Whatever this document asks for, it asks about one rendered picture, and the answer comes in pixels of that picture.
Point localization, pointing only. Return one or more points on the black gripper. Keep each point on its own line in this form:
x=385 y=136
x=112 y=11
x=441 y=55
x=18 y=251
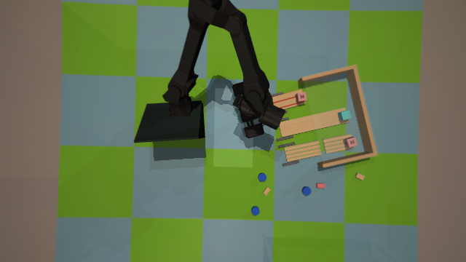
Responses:
x=255 y=129

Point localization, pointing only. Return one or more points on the dark blue short cylinder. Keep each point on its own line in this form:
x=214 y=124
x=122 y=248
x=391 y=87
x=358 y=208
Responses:
x=306 y=190
x=255 y=210
x=262 y=177

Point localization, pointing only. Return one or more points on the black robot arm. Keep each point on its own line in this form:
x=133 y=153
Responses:
x=223 y=14

